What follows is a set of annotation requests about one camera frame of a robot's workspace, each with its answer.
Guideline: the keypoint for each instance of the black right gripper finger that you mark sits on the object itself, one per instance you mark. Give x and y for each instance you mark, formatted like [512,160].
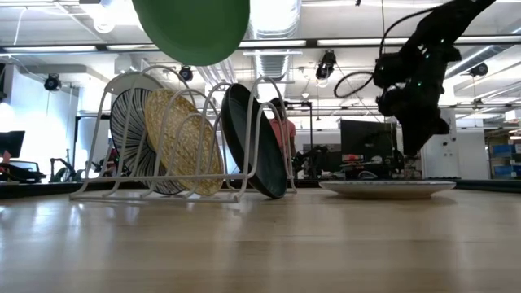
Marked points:
[415,140]

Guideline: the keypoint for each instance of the blue orange floral plate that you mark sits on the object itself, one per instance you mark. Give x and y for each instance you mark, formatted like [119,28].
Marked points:
[386,189]

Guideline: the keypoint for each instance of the dark teal plate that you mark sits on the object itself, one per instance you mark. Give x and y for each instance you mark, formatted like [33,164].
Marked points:
[252,150]

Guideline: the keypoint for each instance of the yellow patterned plate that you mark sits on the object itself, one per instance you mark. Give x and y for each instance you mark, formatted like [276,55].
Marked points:
[191,163]

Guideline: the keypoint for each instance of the plain green plate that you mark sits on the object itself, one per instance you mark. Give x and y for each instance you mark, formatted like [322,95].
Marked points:
[191,28]

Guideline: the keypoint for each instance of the black white striped plate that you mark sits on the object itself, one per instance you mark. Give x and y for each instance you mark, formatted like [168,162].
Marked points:
[134,122]

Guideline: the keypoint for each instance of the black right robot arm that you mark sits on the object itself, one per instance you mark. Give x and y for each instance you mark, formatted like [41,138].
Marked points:
[443,24]

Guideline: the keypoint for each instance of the black background robot arm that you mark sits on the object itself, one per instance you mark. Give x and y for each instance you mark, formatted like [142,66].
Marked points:
[313,156]

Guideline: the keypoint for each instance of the wide black monitor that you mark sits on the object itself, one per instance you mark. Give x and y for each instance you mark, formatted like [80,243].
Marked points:
[366,136]

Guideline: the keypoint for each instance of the black ceiling spotlight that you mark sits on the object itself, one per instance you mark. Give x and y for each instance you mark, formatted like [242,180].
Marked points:
[52,82]
[186,74]
[325,65]
[478,69]

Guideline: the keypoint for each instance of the blue storage bins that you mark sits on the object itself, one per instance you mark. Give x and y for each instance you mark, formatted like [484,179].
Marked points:
[504,171]

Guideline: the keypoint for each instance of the person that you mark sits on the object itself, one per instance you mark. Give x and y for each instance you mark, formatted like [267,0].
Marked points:
[285,134]

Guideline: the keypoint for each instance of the silver ventilation duct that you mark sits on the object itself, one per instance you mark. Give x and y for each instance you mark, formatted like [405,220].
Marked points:
[272,65]

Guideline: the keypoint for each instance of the black aluminium table frame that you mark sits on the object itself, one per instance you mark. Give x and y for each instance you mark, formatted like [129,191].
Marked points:
[40,189]

